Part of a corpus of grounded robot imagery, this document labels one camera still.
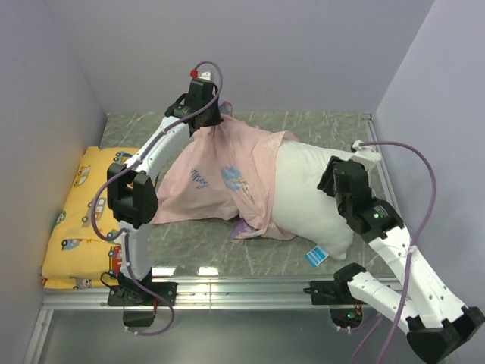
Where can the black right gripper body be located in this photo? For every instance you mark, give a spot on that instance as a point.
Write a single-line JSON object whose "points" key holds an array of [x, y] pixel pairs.
{"points": [[327, 183]]}

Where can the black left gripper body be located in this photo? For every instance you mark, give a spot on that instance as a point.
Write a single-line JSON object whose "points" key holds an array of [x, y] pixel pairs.
{"points": [[212, 114]]}

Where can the white pillow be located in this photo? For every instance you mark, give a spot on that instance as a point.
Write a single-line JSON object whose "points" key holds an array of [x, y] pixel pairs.
{"points": [[299, 207]]}

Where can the pink purple pillowcase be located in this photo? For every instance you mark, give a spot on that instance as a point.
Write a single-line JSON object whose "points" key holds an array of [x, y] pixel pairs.
{"points": [[227, 171]]}

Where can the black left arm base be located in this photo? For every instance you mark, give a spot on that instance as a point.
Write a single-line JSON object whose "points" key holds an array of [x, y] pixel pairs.
{"points": [[140, 307]]}

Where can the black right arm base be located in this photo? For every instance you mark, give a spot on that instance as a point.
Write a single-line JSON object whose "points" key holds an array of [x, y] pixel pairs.
{"points": [[345, 312]]}

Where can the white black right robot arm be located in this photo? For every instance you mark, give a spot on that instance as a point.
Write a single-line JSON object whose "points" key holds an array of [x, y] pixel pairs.
{"points": [[434, 320]]}

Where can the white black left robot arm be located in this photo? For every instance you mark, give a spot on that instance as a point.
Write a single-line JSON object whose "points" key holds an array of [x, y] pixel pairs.
{"points": [[131, 191]]}

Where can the blue pillow care label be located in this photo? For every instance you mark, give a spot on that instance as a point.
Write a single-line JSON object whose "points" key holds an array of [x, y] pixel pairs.
{"points": [[316, 256]]}

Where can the yellow cartoon car pillow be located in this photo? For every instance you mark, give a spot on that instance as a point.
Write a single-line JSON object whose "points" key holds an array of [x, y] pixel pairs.
{"points": [[76, 258]]}

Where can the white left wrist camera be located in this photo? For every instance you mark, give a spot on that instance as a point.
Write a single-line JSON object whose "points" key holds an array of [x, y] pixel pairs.
{"points": [[201, 75]]}

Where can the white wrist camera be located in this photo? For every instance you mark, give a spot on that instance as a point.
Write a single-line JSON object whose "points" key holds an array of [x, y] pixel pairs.
{"points": [[368, 156], [201, 75]]}

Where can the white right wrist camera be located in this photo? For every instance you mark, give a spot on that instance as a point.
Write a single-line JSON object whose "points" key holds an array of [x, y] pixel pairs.
{"points": [[368, 156]]}

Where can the aluminium frame rail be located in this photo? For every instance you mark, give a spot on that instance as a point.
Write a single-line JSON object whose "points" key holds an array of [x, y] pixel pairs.
{"points": [[236, 303]]}

